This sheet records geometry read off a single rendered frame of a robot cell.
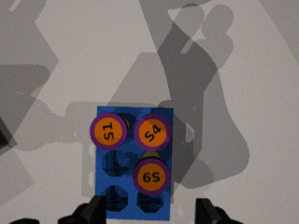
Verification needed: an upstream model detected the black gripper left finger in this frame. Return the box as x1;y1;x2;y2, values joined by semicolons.
9;195;107;224

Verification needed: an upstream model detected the blue tube rack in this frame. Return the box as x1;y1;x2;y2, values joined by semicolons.
95;105;174;221

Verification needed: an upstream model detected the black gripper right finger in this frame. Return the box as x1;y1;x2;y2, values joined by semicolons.
194;198;243;224

